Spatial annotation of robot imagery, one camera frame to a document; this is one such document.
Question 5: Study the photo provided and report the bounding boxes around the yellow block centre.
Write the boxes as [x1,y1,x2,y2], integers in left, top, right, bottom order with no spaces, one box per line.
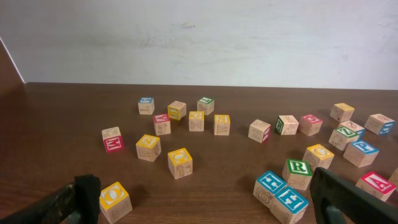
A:
[303,144,334,171]

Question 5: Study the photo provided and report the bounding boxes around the plain yellow-side wooden block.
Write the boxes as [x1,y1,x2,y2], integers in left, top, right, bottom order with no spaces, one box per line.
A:
[167,101,187,121]

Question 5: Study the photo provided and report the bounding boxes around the blue H block upper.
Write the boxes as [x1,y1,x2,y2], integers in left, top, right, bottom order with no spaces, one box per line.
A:
[253,171,287,208]

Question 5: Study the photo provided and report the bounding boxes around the green R wooden block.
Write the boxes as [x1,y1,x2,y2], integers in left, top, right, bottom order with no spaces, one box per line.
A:
[282,159,312,190]

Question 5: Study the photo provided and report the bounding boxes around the red A block centre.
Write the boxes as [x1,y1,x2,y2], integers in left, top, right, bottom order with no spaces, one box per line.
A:
[356,172,396,202]

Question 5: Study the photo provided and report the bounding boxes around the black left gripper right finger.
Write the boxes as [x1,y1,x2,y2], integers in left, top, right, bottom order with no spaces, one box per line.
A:
[310,167,397,224]

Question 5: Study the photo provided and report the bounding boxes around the green Z wooden block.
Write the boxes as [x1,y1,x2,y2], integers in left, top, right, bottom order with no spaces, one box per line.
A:
[328,126,359,151]

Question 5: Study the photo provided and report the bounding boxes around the yellow o block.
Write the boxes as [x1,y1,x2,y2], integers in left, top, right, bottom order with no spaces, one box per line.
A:
[99,182,132,224]
[168,148,193,179]

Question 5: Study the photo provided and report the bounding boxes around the blue P wooden block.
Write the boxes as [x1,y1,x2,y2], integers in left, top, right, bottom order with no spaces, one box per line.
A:
[343,140,379,167]

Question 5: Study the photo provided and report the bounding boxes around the yellow O block near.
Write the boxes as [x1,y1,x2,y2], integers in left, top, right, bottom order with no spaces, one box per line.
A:
[99,182,132,224]

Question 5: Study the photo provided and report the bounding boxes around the plain green-side wooden block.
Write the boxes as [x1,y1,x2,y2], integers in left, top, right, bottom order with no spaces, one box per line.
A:
[275,115,299,135]

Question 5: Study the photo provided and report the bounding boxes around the yellow S wooden block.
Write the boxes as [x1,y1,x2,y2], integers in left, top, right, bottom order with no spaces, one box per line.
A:
[136,134,161,162]

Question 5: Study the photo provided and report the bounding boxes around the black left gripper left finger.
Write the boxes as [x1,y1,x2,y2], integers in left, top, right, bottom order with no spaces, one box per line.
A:
[1,174,101,223]

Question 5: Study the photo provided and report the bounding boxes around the red M wooden block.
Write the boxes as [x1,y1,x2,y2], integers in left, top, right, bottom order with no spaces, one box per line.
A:
[101,126,124,153]

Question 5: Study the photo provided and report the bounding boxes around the yellow block far top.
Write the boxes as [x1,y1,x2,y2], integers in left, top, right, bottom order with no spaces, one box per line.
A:
[330,103,354,122]

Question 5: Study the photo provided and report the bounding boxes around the plain blue-side block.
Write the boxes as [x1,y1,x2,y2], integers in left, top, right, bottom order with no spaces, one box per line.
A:
[338,121,365,139]

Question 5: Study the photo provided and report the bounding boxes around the yellow C wooden block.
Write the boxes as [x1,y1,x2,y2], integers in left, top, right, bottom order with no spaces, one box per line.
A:
[188,111,205,131]

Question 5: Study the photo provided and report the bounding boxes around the blue S wooden block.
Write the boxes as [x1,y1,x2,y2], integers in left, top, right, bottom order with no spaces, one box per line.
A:
[138,97,155,114]

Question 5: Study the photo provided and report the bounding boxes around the blue-side block far right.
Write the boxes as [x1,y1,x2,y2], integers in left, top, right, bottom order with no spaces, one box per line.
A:
[364,114,396,135]

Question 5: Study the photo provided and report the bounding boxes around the yellow O block middle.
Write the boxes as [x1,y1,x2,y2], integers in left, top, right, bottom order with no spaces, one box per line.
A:
[168,148,193,179]

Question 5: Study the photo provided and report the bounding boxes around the red a block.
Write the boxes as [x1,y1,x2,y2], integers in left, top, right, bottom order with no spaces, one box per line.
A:
[356,172,396,202]
[154,113,171,136]

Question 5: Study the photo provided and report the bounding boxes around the green L wooden block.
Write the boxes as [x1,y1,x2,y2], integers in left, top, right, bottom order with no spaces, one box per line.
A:
[197,96,215,115]

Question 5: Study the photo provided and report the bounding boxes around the red G wooden block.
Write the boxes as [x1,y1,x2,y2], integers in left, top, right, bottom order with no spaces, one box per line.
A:
[298,114,323,136]

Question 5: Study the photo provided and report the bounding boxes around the plain red-side wooden block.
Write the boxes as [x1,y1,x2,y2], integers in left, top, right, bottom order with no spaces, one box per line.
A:
[248,119,271,143]

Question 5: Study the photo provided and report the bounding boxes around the red A block left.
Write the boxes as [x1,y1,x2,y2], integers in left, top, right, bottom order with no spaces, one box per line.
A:
[154,113,171,136]

